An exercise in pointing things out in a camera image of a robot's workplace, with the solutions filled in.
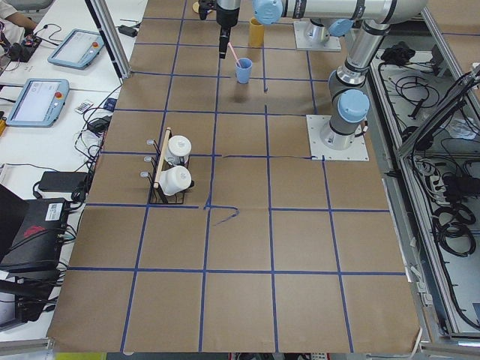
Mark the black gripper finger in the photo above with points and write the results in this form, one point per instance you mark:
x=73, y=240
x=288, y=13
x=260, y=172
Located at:
x=224, y=39
x=205, y=8

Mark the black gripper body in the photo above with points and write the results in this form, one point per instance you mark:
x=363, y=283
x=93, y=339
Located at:
x=226, y=16

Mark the pink chopstick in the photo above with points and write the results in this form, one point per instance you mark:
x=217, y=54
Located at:
x=234, y=52

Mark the light blue plastic cup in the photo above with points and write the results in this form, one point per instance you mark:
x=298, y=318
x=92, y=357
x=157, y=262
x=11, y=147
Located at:
x=243, y=68

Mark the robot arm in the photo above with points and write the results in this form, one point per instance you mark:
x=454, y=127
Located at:
x=376, y=17
x=320, y=30

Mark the round wooden stand base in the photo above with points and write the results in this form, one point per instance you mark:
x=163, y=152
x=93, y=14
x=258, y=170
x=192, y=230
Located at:
x=196, y=7

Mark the bamboo cylinder holder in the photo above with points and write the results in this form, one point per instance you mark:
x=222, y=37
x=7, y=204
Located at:
x=256, y=33

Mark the black power adapter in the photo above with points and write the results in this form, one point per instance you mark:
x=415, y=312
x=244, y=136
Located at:
x=128, y=31

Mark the wooden dowel rod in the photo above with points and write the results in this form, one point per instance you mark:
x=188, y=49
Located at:
x=160, y=162

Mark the white mug right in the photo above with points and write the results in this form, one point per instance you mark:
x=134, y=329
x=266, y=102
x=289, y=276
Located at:
x=178, y=150

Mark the white mug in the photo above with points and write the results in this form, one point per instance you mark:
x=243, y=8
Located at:
x=175, y=179
x=178, y=150

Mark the teach pendant far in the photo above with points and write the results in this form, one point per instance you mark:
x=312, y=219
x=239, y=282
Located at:
x=77, y=50

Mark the teach pendant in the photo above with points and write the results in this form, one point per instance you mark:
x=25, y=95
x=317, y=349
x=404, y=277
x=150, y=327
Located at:
x=39, y=103
x=77, y=50

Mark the white mug left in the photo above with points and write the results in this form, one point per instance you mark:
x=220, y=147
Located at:
x=175, y=179

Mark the remote control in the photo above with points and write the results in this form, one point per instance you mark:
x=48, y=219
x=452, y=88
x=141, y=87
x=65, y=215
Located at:
x=84, y=106

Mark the teach pendant near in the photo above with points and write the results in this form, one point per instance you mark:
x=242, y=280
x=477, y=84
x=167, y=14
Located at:
x=39, y=103

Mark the black flat power brick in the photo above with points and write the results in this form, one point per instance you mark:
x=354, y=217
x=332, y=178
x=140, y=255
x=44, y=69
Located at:
x=61, y=182

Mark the black electronics box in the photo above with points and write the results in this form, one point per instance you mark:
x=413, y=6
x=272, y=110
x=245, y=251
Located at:
x=31, y=231

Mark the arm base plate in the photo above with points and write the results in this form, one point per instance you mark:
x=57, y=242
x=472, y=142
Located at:
x=327, y=145
x=302, y=43

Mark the aluminium frame post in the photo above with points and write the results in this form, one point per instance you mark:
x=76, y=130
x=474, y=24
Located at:
x=104, y=23

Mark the black wire mug rack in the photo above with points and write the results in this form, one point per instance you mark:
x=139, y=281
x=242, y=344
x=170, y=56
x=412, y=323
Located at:
x=156, y=196

